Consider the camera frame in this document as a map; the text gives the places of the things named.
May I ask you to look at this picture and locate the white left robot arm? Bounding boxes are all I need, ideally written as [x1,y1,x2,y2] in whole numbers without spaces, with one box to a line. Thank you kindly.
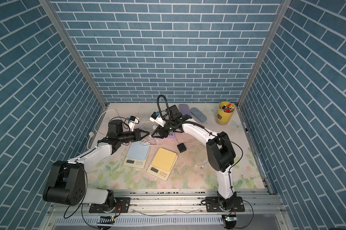
[42,119,149,211]

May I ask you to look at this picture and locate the yellow electronic kitchen scale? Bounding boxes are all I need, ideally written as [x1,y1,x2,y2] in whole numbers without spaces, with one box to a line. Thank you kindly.
[147,148,178,181]

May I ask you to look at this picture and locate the aluminium mounting rail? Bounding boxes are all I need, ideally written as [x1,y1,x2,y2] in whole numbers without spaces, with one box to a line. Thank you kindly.
[47,189,286,218]

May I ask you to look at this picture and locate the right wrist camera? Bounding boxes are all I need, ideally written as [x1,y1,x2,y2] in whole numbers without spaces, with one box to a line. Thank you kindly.
[149,112,166,127]

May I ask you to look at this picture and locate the purple power strip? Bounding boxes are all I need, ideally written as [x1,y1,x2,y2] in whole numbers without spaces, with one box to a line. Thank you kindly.
[167,132,174,139]

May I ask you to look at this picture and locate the floral table mat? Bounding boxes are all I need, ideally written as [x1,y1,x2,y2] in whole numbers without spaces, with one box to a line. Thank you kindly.
[87,103,265,190]

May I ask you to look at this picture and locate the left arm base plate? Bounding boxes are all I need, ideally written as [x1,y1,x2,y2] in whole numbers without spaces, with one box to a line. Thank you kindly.
[88,197,131,214]

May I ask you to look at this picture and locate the yellow pen cup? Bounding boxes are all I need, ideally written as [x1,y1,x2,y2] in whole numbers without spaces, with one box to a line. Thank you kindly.
[216,102,235,125]

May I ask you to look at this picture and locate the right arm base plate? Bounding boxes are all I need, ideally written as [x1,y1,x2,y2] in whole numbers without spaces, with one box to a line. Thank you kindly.
[201,196,245,212]

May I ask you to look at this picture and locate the black USB wall charger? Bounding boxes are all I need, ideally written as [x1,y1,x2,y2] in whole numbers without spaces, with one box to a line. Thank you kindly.
[177,143,187,153]

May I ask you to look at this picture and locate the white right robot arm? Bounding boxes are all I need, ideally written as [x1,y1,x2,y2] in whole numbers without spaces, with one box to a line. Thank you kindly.
[149,105,236,201]

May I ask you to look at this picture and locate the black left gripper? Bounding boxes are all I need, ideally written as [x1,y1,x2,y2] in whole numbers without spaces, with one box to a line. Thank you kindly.
[117,129,149,144]

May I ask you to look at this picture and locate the blue electronic kitchen scale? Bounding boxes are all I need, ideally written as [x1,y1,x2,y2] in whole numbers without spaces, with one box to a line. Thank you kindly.
[123,141,150,169]

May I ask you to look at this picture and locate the purple pencil case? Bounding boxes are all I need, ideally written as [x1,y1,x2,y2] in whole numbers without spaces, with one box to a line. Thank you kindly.
[179,104,192,116]

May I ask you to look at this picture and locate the blue pencil case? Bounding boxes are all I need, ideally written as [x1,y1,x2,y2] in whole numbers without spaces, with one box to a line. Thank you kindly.
[190,107,207,122]

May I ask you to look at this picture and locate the white USB charging cable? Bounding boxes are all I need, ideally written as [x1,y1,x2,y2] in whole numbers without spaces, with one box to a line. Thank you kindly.
[138,114,209,169]

